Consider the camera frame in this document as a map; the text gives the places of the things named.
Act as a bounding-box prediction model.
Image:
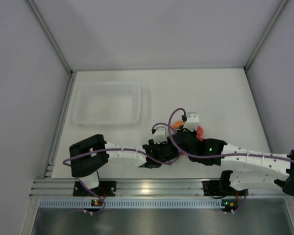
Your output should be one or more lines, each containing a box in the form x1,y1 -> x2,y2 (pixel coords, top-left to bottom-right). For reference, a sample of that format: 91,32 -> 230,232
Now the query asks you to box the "aluminium rail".
29,159 -> 294,198

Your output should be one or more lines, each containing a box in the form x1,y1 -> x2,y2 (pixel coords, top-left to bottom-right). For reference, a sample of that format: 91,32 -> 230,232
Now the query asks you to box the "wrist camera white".
152,127 -> 167,144
183,112 -> 200,131

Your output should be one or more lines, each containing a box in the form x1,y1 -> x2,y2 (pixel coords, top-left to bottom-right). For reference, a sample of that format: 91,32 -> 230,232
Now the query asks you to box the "white plastic basket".
72,82 -> 143,125

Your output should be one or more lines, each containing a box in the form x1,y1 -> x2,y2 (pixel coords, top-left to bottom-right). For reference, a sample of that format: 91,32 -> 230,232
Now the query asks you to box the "fake orange fruit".
172,120 -> 185,130

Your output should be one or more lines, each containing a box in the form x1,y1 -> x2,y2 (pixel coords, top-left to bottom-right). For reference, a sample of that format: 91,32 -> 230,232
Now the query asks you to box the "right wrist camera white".
183,112 -> 200,131

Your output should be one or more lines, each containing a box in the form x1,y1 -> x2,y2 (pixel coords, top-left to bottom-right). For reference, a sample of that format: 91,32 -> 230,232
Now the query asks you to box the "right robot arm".
170,129 -> 294,196

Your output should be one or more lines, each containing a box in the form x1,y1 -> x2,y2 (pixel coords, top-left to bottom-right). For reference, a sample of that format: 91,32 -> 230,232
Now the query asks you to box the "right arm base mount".
202,180 -> 223,197

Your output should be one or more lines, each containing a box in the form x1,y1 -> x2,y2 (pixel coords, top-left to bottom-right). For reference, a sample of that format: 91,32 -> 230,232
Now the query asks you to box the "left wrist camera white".
152,127 -> 167,144

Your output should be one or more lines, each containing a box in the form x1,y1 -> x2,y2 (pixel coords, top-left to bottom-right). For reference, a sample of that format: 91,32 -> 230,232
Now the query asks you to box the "white slotted cable duct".
39,198 -> 234,209

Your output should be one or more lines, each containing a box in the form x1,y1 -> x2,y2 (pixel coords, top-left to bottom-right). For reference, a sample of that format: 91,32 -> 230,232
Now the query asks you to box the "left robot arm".
63,134 -> 180,196

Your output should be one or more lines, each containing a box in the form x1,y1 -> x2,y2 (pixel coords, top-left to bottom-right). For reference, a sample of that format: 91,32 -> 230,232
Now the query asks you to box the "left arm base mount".
73,181 -> 117,197

